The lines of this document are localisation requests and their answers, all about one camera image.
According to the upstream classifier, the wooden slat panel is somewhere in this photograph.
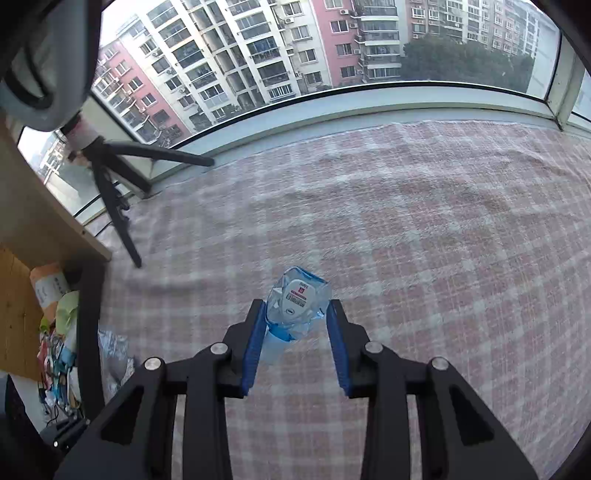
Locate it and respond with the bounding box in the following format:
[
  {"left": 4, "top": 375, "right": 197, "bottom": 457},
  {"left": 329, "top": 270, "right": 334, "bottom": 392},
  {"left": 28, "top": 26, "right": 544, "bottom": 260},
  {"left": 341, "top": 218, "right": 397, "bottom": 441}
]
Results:
[{"left": 0, "top": 247, "right": 47, "bottom": 381}]

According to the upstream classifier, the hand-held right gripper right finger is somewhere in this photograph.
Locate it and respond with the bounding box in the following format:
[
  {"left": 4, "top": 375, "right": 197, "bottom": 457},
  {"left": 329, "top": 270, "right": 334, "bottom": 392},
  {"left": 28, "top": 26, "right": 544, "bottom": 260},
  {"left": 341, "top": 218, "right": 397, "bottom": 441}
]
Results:
[{"left": 325, "top": 299, "right": 539, "bottom": 480}]

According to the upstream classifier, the light wooden board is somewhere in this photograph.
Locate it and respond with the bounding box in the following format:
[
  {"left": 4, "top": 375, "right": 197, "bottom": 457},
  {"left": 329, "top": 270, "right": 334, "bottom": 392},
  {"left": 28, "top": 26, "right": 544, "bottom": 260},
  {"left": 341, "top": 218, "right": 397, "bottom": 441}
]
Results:
[{"left": 0, "top": 117, "right": 113, "bottom": 268}]

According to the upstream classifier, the taped paper label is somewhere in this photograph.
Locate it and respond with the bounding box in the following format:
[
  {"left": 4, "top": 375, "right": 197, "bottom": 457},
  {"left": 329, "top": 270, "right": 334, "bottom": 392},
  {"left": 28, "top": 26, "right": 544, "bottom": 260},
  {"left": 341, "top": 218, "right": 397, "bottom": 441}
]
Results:
[{"left": 62, "top": 115, "right": 100, "bottom": 162}]

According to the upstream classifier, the pile of mixed packets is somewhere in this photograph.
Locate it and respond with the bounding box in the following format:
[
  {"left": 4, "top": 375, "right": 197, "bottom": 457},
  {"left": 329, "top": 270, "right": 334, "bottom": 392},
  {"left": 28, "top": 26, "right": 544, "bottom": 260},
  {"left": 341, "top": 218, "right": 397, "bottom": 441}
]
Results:
[{"left": 36, "top": 314, "right": 84, "bottom": 416}]

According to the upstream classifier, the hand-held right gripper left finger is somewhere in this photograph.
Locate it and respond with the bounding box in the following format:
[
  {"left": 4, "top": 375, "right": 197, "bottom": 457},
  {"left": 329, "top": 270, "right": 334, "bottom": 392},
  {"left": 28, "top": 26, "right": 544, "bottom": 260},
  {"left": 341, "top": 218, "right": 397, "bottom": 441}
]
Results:
[{"left": 54, "top": 299, "right": 269, "bottom": 480}]

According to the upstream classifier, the black tripod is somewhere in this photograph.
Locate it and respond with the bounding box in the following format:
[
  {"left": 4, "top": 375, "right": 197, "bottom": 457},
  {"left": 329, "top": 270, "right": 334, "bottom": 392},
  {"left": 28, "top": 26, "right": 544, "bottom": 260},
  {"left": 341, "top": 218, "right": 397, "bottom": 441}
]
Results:
[{"left": 76, "top": 141, "right": 215, "bottom": 268}]

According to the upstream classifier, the black container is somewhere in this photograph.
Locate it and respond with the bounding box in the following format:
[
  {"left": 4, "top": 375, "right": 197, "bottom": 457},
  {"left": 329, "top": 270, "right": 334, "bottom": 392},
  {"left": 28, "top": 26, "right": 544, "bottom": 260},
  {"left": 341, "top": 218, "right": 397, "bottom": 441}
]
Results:
[{"left": 74, "top": 264, "right": 108, "bottom": 421}]

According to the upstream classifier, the orange packet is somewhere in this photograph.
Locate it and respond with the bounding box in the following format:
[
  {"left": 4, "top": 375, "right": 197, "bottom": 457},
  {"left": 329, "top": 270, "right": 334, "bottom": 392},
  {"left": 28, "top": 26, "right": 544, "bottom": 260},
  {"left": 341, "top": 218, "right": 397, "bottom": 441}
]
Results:
[{"left": 30, "top": 263, "right": 71, "bottom": 310}]

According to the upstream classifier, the blue clear packet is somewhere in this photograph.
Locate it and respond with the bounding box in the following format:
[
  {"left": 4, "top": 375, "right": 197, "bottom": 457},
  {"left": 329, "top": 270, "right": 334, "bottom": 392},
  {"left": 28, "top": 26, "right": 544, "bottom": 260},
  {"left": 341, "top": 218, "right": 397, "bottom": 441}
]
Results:
[{"left": 261, "top": 267, "right": 332, "bottom": 365}]

